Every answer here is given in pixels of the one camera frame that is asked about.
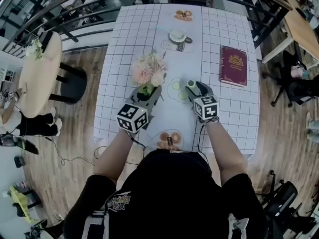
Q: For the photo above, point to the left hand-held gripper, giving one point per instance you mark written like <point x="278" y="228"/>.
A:
<point x="132" y="118"/>

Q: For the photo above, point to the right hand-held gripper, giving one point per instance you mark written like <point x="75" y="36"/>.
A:
<point x="207" y="108"/>

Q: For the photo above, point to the pink artificial flowers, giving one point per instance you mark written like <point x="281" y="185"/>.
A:
<point x="147" y="70"/>

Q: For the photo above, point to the person's right forearm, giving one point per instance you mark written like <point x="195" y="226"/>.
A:
<point x="224" y="148"/>

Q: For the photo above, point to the person's left forearm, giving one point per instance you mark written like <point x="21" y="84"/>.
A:
<point x="112" y="155"/>

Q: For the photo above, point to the white artificial flowers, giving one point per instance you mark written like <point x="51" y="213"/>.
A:
<point x="36" y="48"/>

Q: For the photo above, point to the table with white checked cloth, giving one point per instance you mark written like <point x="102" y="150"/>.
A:
<point x="224" y="113"/>

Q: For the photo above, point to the dark red book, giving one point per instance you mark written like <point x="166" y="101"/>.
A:
<point x="233" y="66"/>

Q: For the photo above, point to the brown cup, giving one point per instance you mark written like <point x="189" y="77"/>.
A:
<point x="177" y="34"/>

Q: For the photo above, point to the black railing with wooden handrail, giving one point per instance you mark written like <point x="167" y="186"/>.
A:
<point x="270" y="24"/>

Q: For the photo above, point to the pale pink plush item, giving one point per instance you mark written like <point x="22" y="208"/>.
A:
<point x="296" y="71"/>

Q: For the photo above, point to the black office chair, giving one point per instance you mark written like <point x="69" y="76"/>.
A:
<point x="299" y="88"/>
<point x="284" y="198"/>

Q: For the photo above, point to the person's black shirt torso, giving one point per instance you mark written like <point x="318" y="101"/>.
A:
<point x="169" y="195"/>

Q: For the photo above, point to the round wooden table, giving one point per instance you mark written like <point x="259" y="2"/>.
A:
<point x="37" y="83"/>

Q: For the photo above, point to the rectangular wooden desk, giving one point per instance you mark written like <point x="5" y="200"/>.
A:
<point x="299" y="29"/>

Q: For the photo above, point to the small black floor box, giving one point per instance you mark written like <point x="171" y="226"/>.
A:
<point x="19" y="162"/>

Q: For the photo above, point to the yellow-green stand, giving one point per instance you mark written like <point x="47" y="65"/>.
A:
<point x="21" y="203"/>

